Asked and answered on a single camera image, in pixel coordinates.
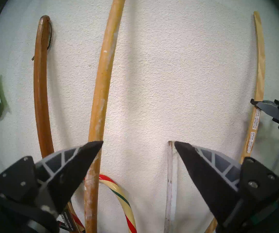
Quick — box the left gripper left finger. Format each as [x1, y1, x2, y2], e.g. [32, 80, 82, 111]
[0, 141, 104, 215]

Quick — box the dark brown wooden pole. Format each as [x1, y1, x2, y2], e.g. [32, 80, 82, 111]
[33, 15, 55, 159]

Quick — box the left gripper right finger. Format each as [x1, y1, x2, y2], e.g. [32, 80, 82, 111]
[174, 141, 279, 226]

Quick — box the light wooden stick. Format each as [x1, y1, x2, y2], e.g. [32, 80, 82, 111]
[204, 11, 266, 233]

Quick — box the striped candy cane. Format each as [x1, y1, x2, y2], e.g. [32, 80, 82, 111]
[67, 174, 137, 233]

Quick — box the grey metal strip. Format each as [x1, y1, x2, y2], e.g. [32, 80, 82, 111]
[164, 141, 179, 233]

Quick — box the light wooden pole threaded tip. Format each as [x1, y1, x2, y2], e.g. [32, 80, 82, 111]
[84, 0, 128, 233]

